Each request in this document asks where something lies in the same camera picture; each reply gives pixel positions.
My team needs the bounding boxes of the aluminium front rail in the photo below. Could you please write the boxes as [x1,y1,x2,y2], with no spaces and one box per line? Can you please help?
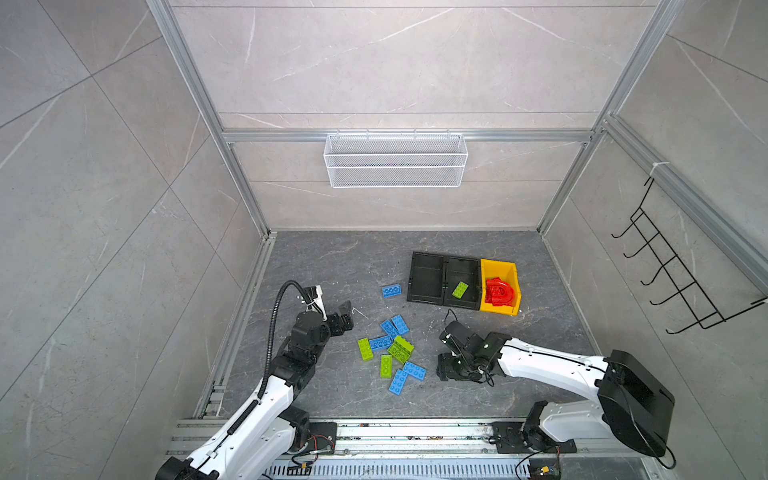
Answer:
[164,418,666,480]

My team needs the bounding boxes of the white wire mesh basket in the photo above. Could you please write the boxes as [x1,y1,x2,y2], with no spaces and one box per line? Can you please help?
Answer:
[323,133,469,188]

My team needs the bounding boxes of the blue lego near bins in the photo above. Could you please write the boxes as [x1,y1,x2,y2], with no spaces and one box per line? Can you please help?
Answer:
[381,284,402,298]

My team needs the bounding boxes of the blue lego low left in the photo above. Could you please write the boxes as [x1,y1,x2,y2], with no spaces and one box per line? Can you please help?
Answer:
[369,336,393,352]

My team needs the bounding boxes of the blue lego bottom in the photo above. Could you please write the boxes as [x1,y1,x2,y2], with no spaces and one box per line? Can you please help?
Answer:
[389,370,408,396]

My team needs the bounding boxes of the red arch lego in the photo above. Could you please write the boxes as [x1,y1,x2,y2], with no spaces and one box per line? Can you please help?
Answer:
[484,277,516,307]

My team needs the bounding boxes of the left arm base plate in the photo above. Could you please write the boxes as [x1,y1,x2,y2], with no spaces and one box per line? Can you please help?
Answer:
[288,421,338,454]

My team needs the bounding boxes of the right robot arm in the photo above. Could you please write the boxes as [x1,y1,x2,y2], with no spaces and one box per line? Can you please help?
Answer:
[436,321,675,460]

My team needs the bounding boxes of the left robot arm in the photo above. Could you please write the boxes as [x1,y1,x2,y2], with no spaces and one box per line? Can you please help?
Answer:
[155,280,354,479]

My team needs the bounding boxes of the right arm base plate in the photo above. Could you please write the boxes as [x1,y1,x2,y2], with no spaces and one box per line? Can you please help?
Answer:
[489,422,578,454]

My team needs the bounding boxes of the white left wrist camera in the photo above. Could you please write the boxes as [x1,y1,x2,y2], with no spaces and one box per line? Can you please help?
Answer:
[303,285,327,320]

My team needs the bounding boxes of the blue lego centre left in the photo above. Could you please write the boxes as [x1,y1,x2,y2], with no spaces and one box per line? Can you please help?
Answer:
[381,320,399,341]

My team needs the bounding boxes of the green lego far left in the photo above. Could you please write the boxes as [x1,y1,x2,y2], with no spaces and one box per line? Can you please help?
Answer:
[358,338,374,362]

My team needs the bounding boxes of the blue lego lower right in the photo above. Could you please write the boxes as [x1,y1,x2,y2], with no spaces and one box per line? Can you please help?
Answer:
[402,361,427,381]

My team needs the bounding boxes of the blue lego centre right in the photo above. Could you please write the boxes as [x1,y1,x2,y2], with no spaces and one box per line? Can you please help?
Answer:
[391,315,409,336]

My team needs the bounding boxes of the black wire hook rack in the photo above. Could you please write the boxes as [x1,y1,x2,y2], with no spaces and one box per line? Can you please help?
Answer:
[611,177,767,335]

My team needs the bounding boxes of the yellow plastic bin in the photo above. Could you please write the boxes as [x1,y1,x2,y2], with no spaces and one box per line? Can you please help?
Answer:
[480,259,522,316]

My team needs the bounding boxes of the green lego large plate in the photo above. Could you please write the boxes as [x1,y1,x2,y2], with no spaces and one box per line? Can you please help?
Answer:
[452,281,469,299]

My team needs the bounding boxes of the black bin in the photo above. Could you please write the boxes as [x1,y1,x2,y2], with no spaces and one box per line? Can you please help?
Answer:
[443,256,482,311]
[406,251,445,305]

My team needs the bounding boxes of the green lego stacked centre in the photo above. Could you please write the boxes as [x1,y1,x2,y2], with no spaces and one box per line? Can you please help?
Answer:
[388,336,414,365]

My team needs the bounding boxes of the green lego small lower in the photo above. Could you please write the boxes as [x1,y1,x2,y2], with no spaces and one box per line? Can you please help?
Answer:
[379,355,393,379]

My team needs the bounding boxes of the white zip tie scrap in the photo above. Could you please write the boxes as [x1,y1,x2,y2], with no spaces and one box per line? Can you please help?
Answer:
[352,307,370,320]

